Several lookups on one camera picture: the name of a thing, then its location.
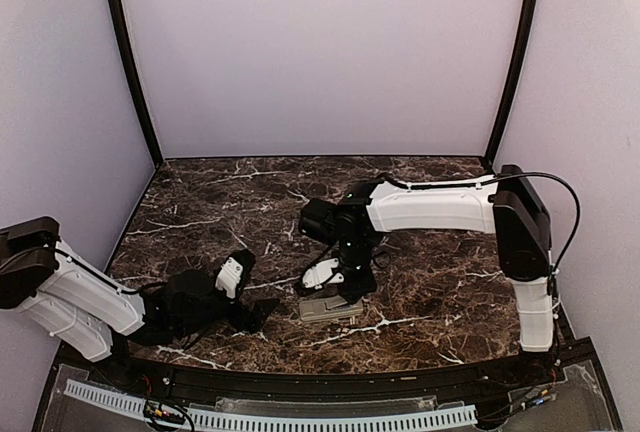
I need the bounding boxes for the grey remote control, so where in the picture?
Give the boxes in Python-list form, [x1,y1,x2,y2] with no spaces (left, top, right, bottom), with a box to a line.
[299,297,364,323]

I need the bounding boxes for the grey battery cover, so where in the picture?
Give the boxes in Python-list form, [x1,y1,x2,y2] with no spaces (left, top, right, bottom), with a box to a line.
[324,296,350,311]

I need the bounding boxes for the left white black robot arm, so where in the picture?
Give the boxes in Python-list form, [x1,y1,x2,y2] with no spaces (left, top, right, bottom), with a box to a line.
[1,216,279,388]

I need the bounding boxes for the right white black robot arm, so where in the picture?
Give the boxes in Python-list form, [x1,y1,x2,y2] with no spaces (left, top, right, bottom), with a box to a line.
[296,164,579,386]

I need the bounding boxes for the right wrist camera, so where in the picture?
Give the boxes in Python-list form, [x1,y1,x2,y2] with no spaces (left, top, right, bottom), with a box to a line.
[297,258,344,296]

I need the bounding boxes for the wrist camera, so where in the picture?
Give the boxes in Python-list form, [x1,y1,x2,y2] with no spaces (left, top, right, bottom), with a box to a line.
[297,258,344,296]
[215,249,256,300]

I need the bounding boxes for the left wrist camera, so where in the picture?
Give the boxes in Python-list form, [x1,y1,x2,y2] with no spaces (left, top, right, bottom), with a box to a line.
[215,249,256,300]

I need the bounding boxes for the black front rail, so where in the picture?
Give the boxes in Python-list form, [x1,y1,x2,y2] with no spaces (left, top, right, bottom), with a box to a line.
[81,346,566,403]

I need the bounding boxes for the white slotted cable duct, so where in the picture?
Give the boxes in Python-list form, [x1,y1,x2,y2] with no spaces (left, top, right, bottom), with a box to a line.
[64,379,477,431]

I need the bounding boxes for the right black frame post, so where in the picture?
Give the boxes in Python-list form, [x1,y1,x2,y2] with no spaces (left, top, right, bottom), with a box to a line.
[482,0,537,170]

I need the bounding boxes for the black frame post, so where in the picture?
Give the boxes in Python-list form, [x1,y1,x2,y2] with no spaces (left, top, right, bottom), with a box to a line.
[482,0,537,170]
[107,0,164,168]

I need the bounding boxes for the left black frame post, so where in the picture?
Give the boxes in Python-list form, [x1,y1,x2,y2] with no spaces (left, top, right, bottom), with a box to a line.
[107,0,164,168]

